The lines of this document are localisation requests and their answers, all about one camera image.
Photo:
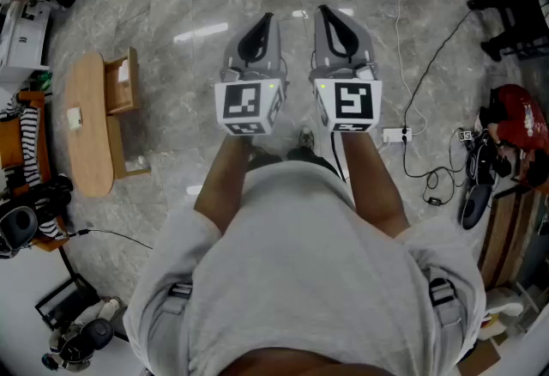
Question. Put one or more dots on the black office chair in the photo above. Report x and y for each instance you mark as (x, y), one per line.
(519, 18)

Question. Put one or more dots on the person's right gray sneaker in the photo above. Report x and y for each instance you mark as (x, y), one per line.
(306, 138)

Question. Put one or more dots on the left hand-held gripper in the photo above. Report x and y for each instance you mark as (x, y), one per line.
(238, 104)

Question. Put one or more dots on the small black white tag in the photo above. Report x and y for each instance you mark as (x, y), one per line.
(465, 135)

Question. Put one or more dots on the white folded cloth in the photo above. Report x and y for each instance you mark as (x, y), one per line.
(123, 70)

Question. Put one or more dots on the wooden bench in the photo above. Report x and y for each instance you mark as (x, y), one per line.
(506, 228)

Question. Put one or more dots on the white power strip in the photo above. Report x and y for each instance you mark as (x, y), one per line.
(394, 135)

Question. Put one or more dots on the white cabinet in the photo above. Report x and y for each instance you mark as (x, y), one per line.
(21, 39)

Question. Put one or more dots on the wooden oval table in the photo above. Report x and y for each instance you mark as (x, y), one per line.
(88, 159)

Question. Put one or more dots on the cardboard box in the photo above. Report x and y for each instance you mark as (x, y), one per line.
(478, 359)

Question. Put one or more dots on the black white striped blanket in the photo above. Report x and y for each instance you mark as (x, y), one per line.
(30, 142)

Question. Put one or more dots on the black laptop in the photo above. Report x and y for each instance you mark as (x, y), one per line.
(64, 301)

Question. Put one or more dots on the person's black trousers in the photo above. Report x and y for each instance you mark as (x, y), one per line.
(309, 157)

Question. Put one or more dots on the person's light gray T-shirt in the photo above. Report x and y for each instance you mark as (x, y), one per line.
(300, 258)

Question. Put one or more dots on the small white box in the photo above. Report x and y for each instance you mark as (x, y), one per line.
(75, 119)

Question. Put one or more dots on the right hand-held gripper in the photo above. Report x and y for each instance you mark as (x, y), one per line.
(351, 104)

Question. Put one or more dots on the person's left forearm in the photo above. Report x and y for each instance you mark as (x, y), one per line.
(223, 185)

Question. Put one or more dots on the wooden drawer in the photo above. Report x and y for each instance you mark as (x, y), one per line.
(122, 95)

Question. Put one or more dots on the orange sofa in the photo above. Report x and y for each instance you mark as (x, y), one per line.
(8, 142)

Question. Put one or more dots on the white plastic bag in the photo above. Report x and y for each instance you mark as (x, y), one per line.
(504, 301)

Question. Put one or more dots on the person's right forearm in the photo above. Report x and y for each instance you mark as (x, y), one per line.
(373, 185)

